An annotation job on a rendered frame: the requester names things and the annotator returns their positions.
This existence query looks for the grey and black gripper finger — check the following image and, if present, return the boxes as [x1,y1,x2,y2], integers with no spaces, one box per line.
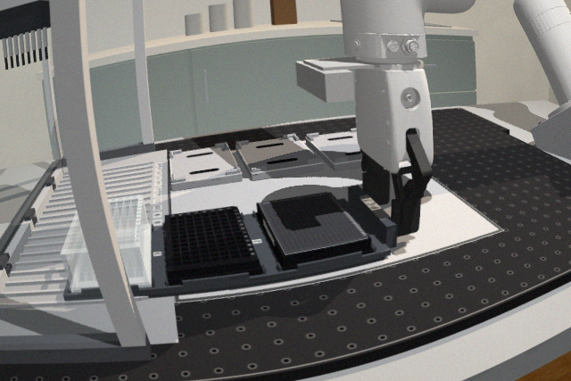
[360,149,390,205]
[391,128,433,237]

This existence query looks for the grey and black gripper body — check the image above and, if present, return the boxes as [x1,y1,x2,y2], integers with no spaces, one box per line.
[355,59,434,174]

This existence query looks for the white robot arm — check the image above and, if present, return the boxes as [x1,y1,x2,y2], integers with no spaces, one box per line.
[295,0,571,118]

